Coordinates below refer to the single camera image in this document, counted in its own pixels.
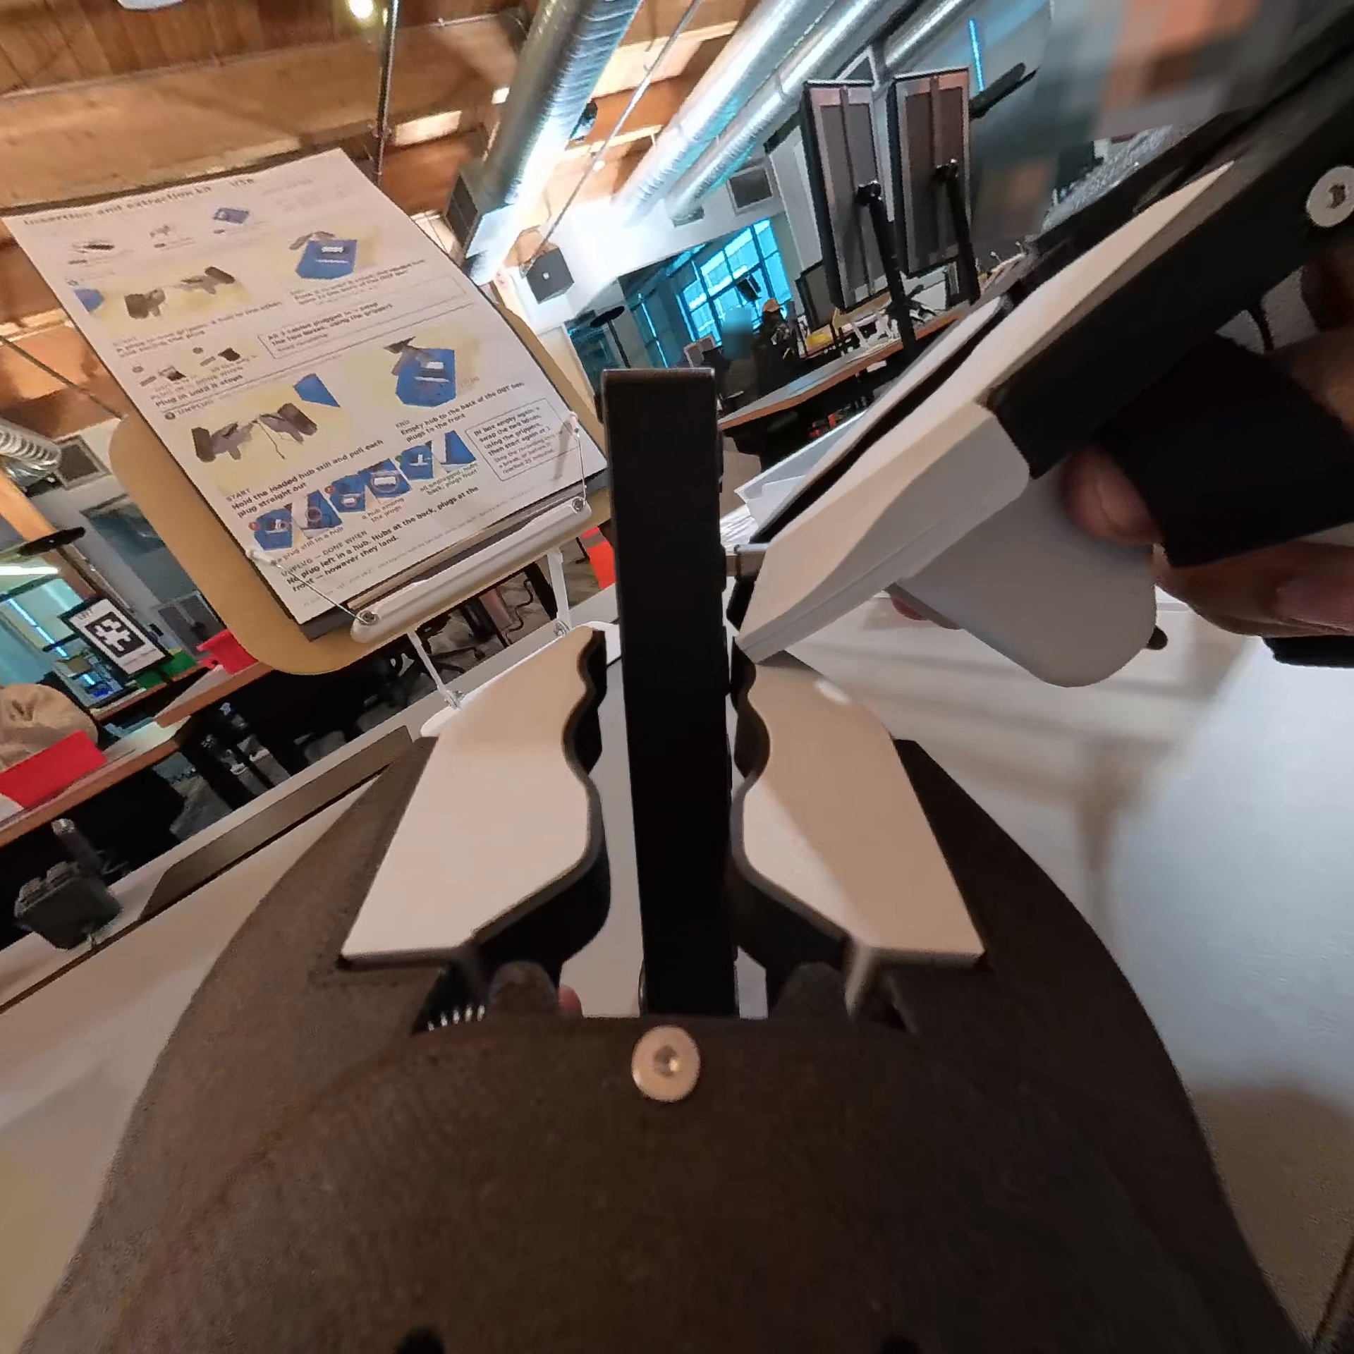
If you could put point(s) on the white board stand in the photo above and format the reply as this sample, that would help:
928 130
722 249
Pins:
466 578

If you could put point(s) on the orange traffic cone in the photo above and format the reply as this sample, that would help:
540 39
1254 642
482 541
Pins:
599 555

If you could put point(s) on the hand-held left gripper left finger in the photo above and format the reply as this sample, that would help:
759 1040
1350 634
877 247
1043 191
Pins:
486 826

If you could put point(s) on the silver ventilation duct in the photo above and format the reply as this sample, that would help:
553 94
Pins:
761 96
549 106

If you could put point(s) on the clear plastic box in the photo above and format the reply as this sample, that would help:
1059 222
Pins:
781 492

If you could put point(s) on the printed instruction sheet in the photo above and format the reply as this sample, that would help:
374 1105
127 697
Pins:
317 349

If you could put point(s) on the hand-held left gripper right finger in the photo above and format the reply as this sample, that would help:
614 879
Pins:
846 836

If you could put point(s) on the distant red bin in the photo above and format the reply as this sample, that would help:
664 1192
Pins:
53 768

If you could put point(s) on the black USB hub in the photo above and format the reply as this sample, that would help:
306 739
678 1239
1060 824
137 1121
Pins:
665 636

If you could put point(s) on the black monitor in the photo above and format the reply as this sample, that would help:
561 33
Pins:
930 159
841 180

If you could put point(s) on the light grey desk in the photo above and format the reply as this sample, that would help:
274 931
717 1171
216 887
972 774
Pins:
1215 847

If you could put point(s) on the black white marker tag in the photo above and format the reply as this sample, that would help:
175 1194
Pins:
116 636

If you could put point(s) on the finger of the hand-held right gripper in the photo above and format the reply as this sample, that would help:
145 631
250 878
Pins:
1110 275
899 518

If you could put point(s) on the person's right hand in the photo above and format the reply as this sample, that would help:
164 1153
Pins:
1099 497

